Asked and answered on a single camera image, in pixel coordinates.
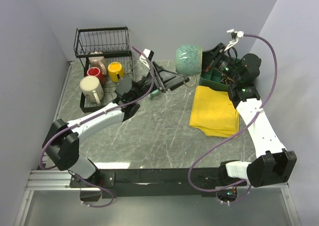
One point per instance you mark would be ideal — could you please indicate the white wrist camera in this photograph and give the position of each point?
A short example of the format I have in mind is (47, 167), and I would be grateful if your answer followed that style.
(235, 35)
(148, 54)

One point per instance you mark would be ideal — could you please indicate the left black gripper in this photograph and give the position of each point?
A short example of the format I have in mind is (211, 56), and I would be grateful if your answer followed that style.
(165, 80)

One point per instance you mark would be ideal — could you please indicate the small teal cup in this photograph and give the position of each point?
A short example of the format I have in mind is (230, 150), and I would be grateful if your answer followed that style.
(153, 94)

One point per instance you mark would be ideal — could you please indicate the green compartment organizer tray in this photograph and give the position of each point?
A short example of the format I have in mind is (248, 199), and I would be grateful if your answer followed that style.
(214, 80)

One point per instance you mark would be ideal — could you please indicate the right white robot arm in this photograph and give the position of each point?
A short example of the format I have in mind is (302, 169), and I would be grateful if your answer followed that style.
(274, 163)

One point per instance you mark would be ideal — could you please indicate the black base beam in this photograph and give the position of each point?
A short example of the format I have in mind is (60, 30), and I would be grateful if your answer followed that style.
(115, 183)

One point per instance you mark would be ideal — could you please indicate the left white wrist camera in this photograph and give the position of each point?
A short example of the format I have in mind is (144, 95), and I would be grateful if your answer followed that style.
(148, 54)

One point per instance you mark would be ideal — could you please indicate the blue-green glazed mug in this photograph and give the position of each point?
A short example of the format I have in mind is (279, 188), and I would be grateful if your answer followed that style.
(188, 61)

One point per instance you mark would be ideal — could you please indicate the red mug white squiggles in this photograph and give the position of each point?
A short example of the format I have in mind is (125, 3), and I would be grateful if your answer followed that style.
(94, 71)

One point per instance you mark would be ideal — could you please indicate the black wire dish rack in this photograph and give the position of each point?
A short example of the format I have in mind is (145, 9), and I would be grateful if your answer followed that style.
(114, 45)

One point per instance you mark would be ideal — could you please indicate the yellow cup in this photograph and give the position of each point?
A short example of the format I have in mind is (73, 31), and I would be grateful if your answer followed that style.
(115, 71)

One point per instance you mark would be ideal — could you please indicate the yellow folded cloth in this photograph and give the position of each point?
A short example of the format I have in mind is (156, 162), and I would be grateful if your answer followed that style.
(213, 113)

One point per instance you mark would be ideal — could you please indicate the pink mug purple interior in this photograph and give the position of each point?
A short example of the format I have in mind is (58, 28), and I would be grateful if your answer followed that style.
(99, 62)

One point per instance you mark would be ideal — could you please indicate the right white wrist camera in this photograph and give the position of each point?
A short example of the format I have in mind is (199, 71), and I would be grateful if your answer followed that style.
(235, 35)

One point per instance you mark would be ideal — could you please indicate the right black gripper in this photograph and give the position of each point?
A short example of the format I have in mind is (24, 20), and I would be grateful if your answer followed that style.
(209, 56)

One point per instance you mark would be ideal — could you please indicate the white floral mug green interior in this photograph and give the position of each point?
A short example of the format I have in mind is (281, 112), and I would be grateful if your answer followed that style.
(92, 89)

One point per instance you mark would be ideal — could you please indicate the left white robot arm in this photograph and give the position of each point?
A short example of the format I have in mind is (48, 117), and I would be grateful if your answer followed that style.
(64, 138)

